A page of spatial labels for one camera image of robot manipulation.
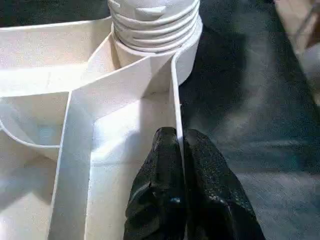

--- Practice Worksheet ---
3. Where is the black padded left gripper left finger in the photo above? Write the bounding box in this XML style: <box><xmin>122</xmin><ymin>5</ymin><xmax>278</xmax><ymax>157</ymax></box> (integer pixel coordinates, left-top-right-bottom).
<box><xmin>122</xmin><ymin>126</ymin><xmax>187</xmax><ymax>240</ymax></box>

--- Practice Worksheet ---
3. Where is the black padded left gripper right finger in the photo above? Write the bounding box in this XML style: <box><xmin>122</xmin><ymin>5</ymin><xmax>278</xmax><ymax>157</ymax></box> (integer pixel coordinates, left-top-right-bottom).
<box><xmin>184</xmin><ymin>128</ymin><xmax>266</xmax><ymax>240</ymax></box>

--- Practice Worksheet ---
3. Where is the white plastic table top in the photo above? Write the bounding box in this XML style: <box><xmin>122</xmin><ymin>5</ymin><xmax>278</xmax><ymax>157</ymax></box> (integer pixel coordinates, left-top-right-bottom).
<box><xmin>0</xmin><ymin>17</ymin><xmax>204</xmax><ymax>240</ymax></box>

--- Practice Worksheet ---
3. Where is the white plastic table leg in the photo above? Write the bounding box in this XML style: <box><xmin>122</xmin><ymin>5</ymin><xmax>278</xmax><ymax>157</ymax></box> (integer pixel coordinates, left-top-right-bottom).
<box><xmin>106</xmin><ymin>0</ymin><xmax>201</xmax><ymax>54</ymax></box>

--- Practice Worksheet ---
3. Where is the black padded mat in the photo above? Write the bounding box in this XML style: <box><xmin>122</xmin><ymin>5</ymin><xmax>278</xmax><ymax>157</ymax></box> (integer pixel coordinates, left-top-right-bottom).
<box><xmin>0</xmin><ymin>0</ymin><xmax>320</xmax><ymax>240</ymax></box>

